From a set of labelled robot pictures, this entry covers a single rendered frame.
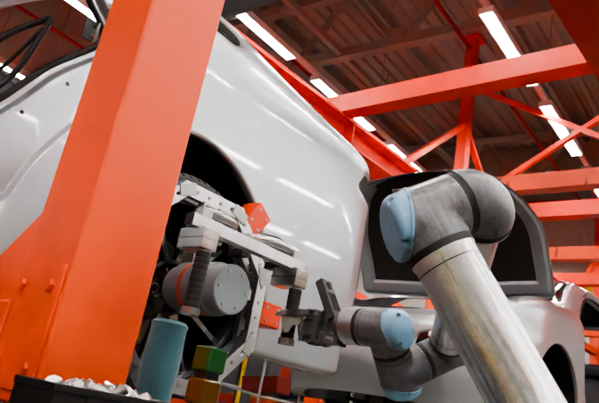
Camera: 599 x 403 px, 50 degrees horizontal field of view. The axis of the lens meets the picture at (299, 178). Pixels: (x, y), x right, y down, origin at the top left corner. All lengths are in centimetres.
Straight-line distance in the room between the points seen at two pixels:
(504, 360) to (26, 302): 76
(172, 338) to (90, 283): 50
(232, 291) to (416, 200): 71
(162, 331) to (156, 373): 9
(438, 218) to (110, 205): 55
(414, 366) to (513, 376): 56
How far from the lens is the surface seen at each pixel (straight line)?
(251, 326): 193
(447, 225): 108
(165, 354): 157
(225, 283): 165
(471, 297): 106
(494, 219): 116
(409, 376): 158
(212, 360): 107
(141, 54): 122
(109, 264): 113
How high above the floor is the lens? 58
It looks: 20 degrees up
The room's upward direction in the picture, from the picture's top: 11 degrees clockwise
